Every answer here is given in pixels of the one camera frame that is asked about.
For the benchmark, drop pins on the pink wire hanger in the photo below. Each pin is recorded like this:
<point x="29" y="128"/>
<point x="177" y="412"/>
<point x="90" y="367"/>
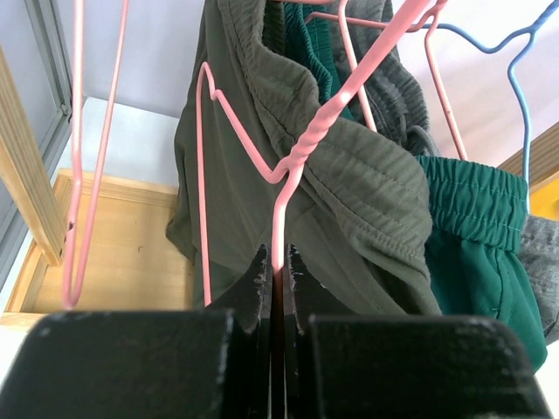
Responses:
<point x="441" y="87"/>
<point x="271" y="176"/>
<point x="410" y="16"/>
<point x="74" y="267"/>

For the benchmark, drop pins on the yellow plastic tray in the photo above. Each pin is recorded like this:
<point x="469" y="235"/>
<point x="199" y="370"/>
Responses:
<point x="544" y="200"/>

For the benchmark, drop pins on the grey shorts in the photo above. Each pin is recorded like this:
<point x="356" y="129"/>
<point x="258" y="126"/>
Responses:
<point x="486" y="254"/>

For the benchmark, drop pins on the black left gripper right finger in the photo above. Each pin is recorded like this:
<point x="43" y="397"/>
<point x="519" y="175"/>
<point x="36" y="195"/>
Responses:
<point x="340" y="364"/>

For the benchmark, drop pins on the teal green shorts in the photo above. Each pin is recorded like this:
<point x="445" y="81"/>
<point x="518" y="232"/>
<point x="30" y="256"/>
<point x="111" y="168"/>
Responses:
<point x="406" y="232"/>

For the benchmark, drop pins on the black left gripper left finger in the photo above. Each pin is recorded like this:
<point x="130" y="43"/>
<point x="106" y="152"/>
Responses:
<point x="210" y="363"/>

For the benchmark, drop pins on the olive green shorts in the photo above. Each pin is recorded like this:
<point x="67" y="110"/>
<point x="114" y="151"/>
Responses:
<point x="274" y="98"/>

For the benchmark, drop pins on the wooden clothes rack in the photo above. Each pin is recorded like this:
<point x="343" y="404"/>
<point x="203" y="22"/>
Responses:
<point x="131" y="264"/>

